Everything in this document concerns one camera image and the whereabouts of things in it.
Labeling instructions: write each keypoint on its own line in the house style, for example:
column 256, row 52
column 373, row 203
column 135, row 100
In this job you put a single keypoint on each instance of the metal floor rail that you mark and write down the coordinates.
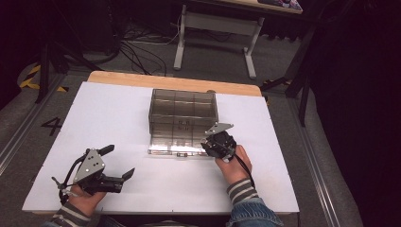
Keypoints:
column 28, row 126
column 315, row 164

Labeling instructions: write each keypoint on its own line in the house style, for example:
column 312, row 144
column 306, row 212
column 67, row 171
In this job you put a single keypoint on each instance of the clear grey drawer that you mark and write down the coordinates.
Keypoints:
column 176, row 146

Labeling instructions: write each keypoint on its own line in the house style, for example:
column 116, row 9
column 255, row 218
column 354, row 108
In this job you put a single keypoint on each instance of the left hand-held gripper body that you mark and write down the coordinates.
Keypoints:
column 91, row 167

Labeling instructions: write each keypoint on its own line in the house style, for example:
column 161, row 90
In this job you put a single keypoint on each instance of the person's right hand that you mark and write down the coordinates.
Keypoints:
column 235, row 167

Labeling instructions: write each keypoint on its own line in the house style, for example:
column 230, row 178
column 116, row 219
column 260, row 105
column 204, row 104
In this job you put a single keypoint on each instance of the colourful item on desk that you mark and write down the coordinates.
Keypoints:
column 280, row 3

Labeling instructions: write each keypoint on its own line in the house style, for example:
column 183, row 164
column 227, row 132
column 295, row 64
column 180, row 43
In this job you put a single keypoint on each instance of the black metal stand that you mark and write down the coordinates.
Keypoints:
column 47, row 56
column 302, row 82

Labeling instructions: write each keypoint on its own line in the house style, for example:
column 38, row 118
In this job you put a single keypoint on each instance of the yellow and black floor tape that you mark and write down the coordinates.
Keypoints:
column 30, row 80

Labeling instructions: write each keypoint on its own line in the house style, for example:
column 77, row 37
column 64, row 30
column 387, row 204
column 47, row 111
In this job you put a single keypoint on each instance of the person's left hand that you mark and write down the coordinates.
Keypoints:
column 86, row 201

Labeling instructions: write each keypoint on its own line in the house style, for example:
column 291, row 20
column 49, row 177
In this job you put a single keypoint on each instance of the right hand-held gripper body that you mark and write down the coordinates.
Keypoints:
column 220, row 143

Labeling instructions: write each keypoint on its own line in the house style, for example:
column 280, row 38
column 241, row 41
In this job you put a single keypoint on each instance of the desk with white metal legs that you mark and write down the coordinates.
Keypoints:
column 217, row 22

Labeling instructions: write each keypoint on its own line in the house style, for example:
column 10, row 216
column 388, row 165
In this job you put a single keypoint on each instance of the grey clear drawer organizer box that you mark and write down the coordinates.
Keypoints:
column 183, row 110

